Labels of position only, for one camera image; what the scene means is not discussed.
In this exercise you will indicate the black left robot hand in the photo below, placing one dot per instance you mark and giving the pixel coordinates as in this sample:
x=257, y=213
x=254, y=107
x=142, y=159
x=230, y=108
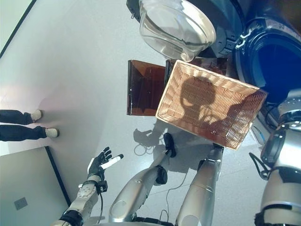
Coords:
x=98, y=163

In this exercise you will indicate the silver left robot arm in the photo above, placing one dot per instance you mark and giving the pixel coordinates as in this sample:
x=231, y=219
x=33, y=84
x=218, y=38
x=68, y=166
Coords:
x=87, y=195

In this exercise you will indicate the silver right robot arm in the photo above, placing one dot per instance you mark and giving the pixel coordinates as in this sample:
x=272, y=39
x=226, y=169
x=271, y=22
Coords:
x=279, y=176

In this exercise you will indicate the round washing machine door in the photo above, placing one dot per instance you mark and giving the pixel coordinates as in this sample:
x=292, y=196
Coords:
x=178, y=26

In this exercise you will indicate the dark grey washing machine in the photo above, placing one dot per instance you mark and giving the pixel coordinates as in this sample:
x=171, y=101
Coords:
x=270, y=35

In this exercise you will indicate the silver left robot leg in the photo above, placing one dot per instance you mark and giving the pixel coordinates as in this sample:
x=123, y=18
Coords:
x=138, y=188

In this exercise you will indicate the silver robot leg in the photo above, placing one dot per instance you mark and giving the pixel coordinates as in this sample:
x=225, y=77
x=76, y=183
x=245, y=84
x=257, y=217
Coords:
x=138, y=188
x=202, y=188

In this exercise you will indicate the white sneaker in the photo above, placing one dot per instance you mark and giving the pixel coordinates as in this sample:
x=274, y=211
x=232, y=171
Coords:
x=37, y=115
x=52, y=132

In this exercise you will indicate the grey robot torso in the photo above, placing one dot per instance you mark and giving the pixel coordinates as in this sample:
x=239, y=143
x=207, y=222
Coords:
x=155, y=221

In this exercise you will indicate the dark trouser leg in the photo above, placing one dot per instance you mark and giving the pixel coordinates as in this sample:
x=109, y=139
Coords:
x=14, y=116
x=21, y=133

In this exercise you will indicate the silver right robot leg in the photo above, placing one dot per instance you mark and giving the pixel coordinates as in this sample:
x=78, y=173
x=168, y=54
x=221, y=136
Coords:
x=202, y=188

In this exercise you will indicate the rectangular wicker laundry basket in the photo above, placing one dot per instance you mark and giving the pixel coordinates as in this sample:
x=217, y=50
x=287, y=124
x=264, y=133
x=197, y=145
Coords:
x=207, y=106

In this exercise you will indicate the grey wall socket plate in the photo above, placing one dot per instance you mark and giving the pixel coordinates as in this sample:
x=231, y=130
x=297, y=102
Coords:
x=21, y=203

